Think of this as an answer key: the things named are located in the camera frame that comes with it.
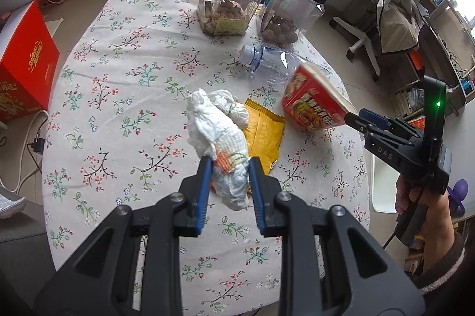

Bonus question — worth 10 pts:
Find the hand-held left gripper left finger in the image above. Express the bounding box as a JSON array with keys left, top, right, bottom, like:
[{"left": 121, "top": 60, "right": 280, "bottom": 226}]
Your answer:
[{"left": 35, "top": 154, "right": 214, "bottom": 316}]

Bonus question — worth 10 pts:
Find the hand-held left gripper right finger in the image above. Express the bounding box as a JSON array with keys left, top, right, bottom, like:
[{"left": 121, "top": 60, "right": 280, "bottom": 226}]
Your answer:
[{"left": 248, "top": 157, "right": 425, "bottom": 316}]

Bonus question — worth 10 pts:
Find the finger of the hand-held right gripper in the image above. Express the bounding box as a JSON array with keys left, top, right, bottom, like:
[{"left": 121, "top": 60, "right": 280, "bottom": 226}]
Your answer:
[
  {"left": 357, "top": 107, "right": 424, "bottom": 141},
  {"left": 343, "top": 113, "right": 413, "bottom": 145}
]

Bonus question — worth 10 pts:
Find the white plastic trash bin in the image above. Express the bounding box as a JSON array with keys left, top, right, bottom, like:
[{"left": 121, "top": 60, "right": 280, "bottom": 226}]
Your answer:
[{"left": 372, "top": 152, "right": 398, "bottom": 214}]

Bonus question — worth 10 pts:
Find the red instant noodle cup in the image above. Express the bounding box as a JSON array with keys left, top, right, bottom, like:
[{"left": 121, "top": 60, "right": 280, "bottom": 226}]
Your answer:
[{"left": 281, "top": 63, "right": 359, "bottom": 133}]

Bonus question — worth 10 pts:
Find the white tissue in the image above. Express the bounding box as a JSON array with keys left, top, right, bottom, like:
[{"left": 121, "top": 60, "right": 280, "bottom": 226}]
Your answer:
[{"left": 186, "top": 89, "right": 250, "bottom": 211}]

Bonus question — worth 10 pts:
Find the person's right forearm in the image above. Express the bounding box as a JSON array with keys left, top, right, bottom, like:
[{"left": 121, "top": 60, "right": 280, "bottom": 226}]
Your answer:
[{"left": 410, "top": 221, "right": 470, "bottom": 305}]

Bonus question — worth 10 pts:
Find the person's right hand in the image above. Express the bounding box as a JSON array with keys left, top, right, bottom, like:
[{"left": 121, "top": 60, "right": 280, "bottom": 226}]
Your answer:
[{"left": 394, "top": 175, "right": 454, "bottom": 228}]

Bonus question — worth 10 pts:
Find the purple plastic toy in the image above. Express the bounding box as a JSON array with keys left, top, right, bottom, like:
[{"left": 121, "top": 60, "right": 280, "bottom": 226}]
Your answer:
[{"left": 447, "top": 178, "right": 469, "bottom": 216}]

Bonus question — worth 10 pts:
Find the yellow snack wrapper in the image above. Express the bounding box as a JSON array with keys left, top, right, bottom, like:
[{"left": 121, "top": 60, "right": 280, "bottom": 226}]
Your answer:
[{"left": 210, "top": 98, "right": 286, "bottom": 195}]

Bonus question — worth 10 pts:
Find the small orange box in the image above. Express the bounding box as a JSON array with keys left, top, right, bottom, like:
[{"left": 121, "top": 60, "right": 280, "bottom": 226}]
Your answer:
[{"left": 406, "top": 50, "right": 425, "bottom": 72}]

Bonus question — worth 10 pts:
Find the white office chair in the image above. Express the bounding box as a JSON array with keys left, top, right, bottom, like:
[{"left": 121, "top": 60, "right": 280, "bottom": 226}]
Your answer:
[{"left": 331, "top": 0, "right": 427, "bottom": 83}]

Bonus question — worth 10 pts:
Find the wooden desk with shelves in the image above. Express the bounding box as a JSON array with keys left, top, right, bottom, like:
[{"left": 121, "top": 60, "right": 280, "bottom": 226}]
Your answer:
[{"left": 389, "top": 0, "right": 475, "bottom": 124}]

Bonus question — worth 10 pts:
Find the clear plastic bottle blue cap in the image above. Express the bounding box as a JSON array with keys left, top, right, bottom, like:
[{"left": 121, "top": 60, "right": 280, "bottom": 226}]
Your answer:
[{"left": 238, "top": 43, "right": 333, "bottom": 86}]

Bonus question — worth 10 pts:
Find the grey cloth on chair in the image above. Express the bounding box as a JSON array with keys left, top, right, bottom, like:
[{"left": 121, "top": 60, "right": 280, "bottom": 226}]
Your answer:
[{"left": 358, "top": 0, "right": 426, "bottom": 54}]

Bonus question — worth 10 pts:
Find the floral tablecloth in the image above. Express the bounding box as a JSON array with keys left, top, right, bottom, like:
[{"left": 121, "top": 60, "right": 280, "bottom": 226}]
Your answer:
[{"left": 42, "top": 0, "right": 373, "bottom": 313}]

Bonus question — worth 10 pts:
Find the clear jar black lid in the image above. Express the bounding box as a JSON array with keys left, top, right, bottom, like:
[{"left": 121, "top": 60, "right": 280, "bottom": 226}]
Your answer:
[{"left": 260, "top": 0, "right": 330, "bottom": 46}]

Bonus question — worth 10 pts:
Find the red gift box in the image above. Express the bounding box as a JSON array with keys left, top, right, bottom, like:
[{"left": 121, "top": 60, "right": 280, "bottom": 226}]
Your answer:
[{"left": 0, "top": 0, "right": 61, "bottom": 122}]

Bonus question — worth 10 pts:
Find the white charger cable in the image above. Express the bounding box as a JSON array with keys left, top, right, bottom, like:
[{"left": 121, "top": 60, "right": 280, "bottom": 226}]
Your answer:
[{"left": 0, "top": 110, "right": 49, "bottom": 195}]

